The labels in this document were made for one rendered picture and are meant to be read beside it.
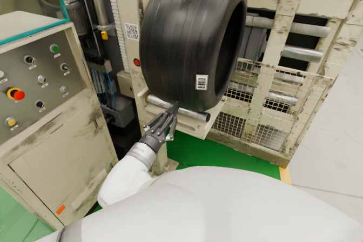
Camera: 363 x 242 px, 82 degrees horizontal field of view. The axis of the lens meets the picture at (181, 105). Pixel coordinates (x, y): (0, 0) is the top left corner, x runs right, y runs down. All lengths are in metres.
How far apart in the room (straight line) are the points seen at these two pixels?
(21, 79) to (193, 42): 0.73
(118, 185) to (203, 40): 0.50
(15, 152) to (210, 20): 0.94
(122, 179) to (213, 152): 1.44
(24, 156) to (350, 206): 2.13
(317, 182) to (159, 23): 1.81
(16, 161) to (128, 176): 0.62
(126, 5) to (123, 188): 0.74
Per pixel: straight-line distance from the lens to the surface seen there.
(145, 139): 0.71
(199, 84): 0.72
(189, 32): 0.70
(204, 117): 0.98
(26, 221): 2.02
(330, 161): 2.35
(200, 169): 0.16
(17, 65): 1.06
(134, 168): 0.66
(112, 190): 0.64
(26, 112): 1.13
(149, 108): 1.10
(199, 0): 0.74
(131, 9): 1.01
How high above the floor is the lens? 1.58
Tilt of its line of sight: 40 degrees down
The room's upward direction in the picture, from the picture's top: straight up
